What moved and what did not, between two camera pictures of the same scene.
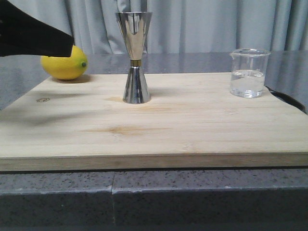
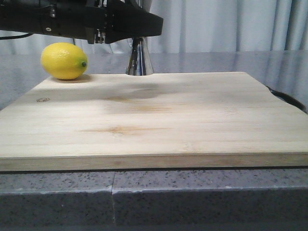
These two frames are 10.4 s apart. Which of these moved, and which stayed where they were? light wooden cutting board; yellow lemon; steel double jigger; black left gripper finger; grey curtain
Moved: steel double jigger; black left gripper finger
Stayed: yellow lemon; light wooden cutting board; grey curtain
